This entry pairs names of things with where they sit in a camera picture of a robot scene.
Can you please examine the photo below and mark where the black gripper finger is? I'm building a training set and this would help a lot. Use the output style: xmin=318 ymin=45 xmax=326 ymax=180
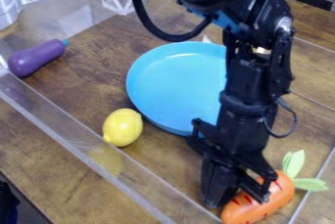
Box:
xmin=200 ymin=156 xmax=239 ymax=208
xmin=239 ymin=170 xmax=274 ymax=203

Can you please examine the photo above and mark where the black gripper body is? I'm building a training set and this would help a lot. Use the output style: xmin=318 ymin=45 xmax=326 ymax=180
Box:
xmin=188 ymin=92 xmax=278 ymax=181

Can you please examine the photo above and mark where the orange toy carrot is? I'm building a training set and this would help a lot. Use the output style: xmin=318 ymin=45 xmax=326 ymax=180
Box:
xmin=222 ymin=150 xmax=329 ymax=224

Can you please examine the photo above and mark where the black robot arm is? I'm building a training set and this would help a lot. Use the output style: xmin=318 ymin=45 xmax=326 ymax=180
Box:
xmin=177 ymin=0 xmax=295 ymax=207

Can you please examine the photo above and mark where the blue round plate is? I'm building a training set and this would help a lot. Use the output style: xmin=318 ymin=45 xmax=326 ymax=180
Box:
xmin=126 ymin=41 xmax=227 ymax=136

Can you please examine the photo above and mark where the yellow toy lemon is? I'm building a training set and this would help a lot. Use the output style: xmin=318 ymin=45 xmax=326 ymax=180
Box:
xmin=102 ymin=109 xmax=144 ymax=147

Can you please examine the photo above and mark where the clear acrylic barrier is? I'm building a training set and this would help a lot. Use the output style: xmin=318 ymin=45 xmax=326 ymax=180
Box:
xmin=0 ymin=3 xmax=335 ymax=224

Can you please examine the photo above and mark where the purple toy eggplant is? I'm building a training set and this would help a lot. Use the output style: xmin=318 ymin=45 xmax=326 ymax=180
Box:
xmin=9 ymin=39 xmax=70 ymax=78

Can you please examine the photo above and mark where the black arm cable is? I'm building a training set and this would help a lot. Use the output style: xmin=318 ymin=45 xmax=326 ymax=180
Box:
xmin=128 ymin=0 xmax=215 ymax=43

